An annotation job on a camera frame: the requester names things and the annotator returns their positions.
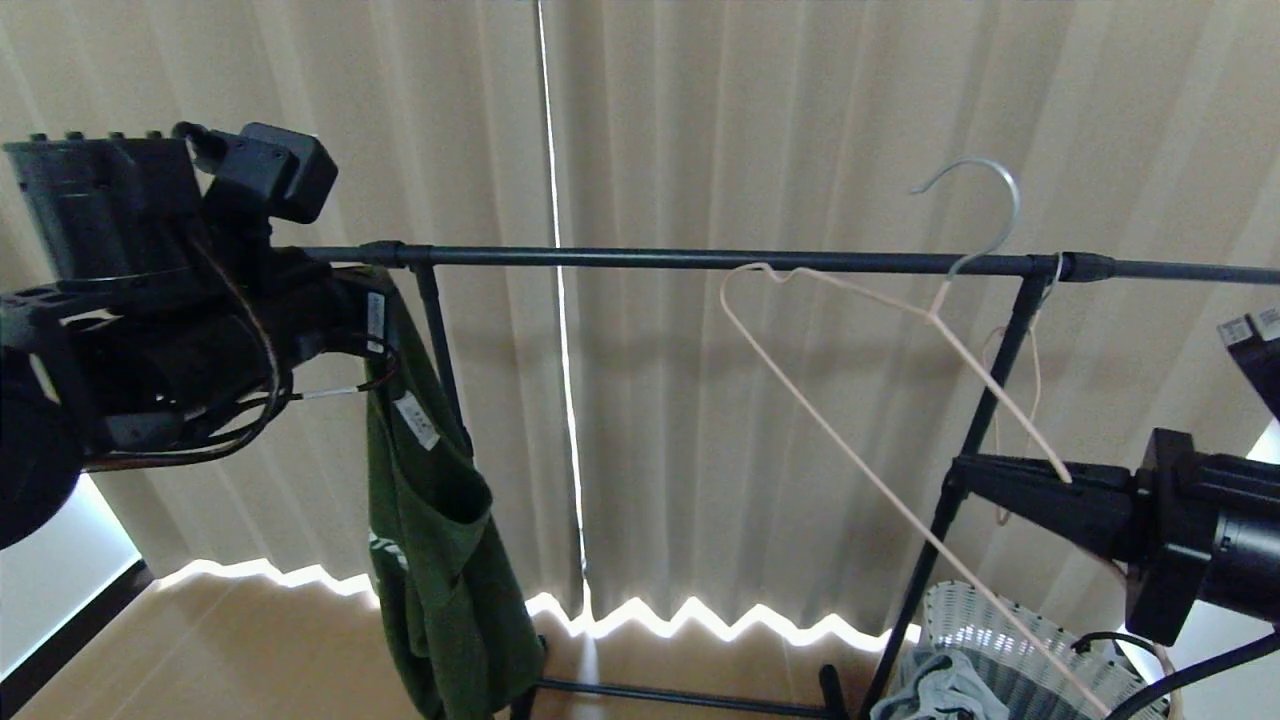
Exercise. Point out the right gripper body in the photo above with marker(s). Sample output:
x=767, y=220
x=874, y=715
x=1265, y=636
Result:
x=1230, y=540

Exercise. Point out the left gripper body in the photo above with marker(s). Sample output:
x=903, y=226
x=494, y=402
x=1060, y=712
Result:
x=220, y=370

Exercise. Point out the pink clothes hanger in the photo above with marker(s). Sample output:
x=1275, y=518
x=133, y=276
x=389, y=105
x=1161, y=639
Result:
x=1037, y=390
x=1000, y=395

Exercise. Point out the green long-sleeved shirt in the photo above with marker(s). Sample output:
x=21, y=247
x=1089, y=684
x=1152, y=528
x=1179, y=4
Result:
x=440, y=560

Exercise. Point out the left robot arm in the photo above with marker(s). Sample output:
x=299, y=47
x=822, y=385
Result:
x=100, y=210

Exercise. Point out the white laundry basket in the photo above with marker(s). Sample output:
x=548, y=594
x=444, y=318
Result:
x=1000, y=630

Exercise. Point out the black clothes rack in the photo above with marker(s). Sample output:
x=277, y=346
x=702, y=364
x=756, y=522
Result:
x=700, y=260

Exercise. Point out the pale grey garment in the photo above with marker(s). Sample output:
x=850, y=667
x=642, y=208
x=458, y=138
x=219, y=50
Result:
x=930, y=695

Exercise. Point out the beige curtain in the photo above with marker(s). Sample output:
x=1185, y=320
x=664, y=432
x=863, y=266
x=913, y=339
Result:
x=750, y=120

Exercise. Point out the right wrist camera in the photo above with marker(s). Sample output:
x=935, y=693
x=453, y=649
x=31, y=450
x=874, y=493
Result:
x=1260, y=365

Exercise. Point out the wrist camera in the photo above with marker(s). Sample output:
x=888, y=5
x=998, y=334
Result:
x=280, y=175
x=1260, y=365

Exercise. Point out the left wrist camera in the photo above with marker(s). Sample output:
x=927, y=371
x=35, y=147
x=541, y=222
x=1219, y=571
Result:
x=280, y=175

